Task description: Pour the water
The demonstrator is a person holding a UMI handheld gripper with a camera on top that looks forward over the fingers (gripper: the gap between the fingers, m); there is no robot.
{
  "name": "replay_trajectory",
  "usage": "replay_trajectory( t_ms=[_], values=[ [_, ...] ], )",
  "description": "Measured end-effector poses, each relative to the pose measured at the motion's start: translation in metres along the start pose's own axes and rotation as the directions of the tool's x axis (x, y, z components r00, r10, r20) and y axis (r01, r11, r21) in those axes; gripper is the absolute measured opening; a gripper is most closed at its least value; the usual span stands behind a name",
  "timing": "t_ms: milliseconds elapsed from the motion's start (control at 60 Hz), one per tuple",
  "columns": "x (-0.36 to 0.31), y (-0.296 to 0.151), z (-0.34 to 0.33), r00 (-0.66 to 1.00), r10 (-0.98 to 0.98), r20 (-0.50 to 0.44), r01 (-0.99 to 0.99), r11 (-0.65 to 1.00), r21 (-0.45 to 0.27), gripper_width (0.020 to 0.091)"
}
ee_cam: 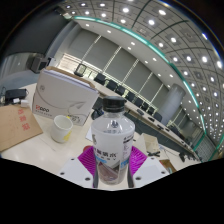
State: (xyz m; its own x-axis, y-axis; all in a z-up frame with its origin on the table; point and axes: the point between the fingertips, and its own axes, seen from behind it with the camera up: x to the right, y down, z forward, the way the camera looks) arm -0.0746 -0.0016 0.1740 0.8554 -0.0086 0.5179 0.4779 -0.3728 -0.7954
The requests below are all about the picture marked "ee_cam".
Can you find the black clip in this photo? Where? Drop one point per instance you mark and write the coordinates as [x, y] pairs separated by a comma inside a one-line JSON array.
[[153, 153]]

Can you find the brown paper envelope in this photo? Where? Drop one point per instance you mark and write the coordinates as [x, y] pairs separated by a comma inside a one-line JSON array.
[[16, 126]]

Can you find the long curved conference desk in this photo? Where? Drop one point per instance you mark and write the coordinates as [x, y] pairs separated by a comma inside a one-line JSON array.
[[140, 116]]

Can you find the black power adapter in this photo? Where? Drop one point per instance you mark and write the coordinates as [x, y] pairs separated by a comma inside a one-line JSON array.
[[15, 94]]

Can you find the grey monitor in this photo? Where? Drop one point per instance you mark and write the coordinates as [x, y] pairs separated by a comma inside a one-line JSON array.
[[40, 64]]

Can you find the white copy paper carton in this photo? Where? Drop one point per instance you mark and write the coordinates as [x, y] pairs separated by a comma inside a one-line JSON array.
[[61, 96]]

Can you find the row of black office chairs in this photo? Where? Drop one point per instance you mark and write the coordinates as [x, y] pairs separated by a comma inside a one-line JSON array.
[[110, 85]]

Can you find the black desk phone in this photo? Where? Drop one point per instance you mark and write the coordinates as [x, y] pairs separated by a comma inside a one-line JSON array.
[[96, 110]]

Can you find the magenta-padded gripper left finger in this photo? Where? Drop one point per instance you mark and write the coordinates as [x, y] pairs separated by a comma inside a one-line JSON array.
[[86, 159]]

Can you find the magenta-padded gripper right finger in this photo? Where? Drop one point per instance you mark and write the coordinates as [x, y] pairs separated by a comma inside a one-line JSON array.
[[137, 159]]

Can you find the white mug with yellow print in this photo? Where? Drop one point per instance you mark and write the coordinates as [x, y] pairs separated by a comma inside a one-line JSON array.
[[60, 130]]

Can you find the clear plastic water bottle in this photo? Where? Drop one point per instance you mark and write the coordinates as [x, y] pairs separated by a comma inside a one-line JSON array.
[[112, 140]]

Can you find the round ceiling lights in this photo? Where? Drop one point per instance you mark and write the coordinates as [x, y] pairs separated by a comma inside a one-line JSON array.
[[151, 22]]

